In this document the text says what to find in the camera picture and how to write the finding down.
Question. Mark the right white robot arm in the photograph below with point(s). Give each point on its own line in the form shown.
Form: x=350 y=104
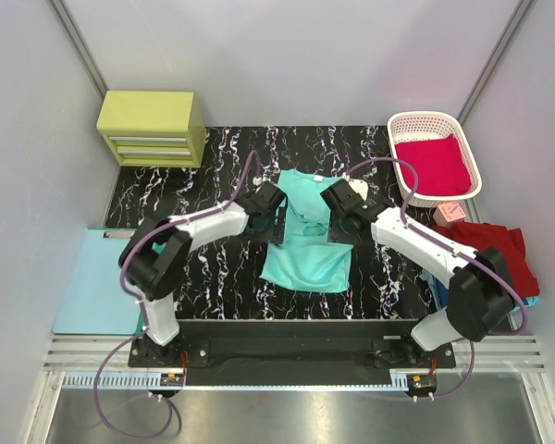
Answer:
x=479 y=283

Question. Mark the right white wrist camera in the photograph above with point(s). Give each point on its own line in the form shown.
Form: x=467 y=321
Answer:
x=360 y=187

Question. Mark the green clipboard with paper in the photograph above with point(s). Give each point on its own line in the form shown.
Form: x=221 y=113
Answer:
x=94 y=302

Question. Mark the yellow drawer cabinet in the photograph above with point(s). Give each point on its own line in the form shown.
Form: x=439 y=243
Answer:
x=153 y=129

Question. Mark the teal t shirt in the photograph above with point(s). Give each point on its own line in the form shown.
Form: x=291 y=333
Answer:
x=306 y=260

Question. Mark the dark red folded shirt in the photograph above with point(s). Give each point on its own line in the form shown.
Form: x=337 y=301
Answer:
x=510 y=242

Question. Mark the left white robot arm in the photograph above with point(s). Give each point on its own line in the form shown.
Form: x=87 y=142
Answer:
x=159 y=249

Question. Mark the magenta shirt in basket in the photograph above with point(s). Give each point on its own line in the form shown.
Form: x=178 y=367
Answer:
x=439 y=166

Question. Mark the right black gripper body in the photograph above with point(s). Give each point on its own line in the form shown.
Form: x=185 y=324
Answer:
x=338 y=233

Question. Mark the pink paper card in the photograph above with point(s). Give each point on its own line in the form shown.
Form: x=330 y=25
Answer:
x=449 y=213

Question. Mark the white plastic laundry basket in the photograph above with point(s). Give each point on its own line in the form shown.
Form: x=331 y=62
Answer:
x=422 y=126

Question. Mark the light blue folded shirt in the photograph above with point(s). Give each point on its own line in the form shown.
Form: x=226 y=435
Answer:
x=429 y=279

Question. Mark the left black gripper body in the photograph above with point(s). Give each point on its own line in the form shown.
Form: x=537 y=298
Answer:
x=277 y=222

